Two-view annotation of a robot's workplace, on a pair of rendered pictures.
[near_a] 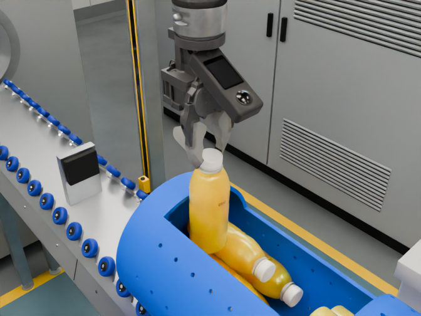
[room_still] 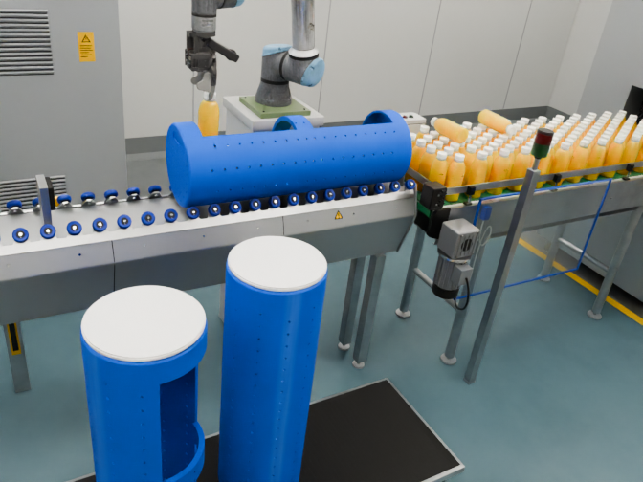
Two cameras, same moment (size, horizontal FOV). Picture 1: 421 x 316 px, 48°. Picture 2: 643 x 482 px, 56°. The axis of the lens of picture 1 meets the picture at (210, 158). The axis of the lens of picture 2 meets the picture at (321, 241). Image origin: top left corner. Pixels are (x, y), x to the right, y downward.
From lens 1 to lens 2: 1.84 m
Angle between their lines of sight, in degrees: 66
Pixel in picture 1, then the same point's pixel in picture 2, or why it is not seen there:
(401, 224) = not seen: hidden behind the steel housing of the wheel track
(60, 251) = (86, 255)
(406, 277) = (257, 126)
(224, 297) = (257, 140)
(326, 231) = not seen: hidden behind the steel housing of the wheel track
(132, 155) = not seen: outside the picture
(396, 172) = (70, 174)
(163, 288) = (231, 161)
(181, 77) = (204, 53)
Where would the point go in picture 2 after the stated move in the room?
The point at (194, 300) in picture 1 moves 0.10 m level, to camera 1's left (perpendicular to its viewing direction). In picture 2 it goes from (249, 151) to (238, 162)
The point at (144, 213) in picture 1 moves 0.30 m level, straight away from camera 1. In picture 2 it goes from (192, 141) to (99, 129)
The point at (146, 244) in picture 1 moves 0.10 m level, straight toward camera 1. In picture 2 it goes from (208, 150) to (239, 154)
